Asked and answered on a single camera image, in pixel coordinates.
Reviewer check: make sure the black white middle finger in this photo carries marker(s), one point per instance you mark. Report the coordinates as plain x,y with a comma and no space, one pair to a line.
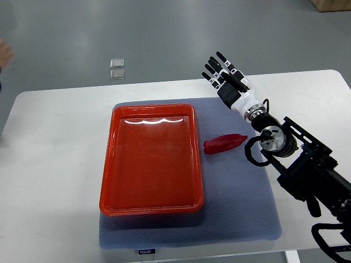
217,66

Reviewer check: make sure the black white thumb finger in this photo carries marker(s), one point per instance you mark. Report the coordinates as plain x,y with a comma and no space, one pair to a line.
236,83

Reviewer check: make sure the upper metal floor plate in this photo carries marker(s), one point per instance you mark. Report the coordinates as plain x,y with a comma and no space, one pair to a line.
117,63

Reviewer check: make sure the person's blurry hand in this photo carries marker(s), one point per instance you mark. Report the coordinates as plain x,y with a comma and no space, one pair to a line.
6,53

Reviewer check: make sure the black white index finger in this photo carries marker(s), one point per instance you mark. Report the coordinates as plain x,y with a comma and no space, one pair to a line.
227,63

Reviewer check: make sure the cardboard box corner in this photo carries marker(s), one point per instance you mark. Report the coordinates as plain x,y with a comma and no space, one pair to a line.
331,5

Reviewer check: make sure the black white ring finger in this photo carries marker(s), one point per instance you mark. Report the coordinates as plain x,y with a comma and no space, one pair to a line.
214,74

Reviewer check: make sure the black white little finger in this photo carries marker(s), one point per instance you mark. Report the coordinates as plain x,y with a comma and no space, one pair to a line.
212,81

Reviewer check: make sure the black table label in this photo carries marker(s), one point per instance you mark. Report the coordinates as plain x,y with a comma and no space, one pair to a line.
146,251

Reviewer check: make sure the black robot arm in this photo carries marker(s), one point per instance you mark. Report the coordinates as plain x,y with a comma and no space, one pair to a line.
306,168

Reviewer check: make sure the white table leg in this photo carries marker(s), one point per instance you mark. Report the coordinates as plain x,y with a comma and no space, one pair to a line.
292,256

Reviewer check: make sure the red plastic tray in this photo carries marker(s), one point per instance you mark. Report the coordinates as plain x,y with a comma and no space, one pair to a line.
152,163

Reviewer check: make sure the red pepper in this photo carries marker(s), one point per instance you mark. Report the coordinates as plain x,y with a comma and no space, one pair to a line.
223,143

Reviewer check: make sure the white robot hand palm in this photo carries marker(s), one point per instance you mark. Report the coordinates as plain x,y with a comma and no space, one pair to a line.
245,103

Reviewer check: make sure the blue-grey textured mat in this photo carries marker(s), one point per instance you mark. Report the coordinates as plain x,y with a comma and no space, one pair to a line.
238,200

